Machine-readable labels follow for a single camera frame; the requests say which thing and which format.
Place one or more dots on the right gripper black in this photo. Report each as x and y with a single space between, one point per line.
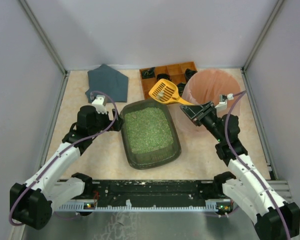
201 115

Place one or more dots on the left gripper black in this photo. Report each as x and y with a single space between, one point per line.
116 123

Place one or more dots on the trash bin with pink bag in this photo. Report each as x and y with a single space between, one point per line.
206 86

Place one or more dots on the yellow litter scoop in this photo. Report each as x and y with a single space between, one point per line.
166 92

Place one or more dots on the dark grey litter box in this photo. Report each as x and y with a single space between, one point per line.
156 158

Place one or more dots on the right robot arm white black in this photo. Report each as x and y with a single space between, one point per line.
272 216

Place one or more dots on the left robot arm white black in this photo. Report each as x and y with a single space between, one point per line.
34 202

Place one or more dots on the green litter pellets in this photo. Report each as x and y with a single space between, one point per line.
148 130

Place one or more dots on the rolled tie yellow floral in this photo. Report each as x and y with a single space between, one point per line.
181 87

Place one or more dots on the rolled tie dark grey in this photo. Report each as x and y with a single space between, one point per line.
189 73

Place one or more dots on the orange wooden compartment tray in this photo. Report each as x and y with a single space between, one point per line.
178 73

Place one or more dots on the folded grey-blue cloth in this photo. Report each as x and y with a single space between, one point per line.
108 81

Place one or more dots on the rolled tie orange pattern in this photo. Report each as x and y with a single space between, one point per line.
163 76

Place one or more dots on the rolled tie green pattern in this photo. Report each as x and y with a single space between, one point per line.
148 73

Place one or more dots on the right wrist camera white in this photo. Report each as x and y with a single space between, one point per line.
223 101

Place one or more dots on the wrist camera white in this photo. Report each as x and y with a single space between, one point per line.
223 101
100 101

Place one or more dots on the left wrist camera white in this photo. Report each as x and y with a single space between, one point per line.
100 101

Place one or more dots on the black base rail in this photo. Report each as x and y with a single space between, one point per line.
151 196

